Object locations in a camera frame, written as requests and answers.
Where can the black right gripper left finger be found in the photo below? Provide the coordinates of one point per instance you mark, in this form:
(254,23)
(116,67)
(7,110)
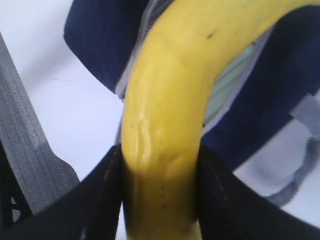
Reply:
(88,212)

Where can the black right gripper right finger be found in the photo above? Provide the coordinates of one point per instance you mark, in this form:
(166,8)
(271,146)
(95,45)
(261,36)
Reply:
(228,209)

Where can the green lid glass container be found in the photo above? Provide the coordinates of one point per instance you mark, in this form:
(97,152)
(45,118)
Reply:
(226,83)

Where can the yellow banana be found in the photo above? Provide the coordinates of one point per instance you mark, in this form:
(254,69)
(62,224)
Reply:
(166,99)

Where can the navy blue lunch bag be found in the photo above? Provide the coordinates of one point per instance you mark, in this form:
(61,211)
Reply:
(269,127)

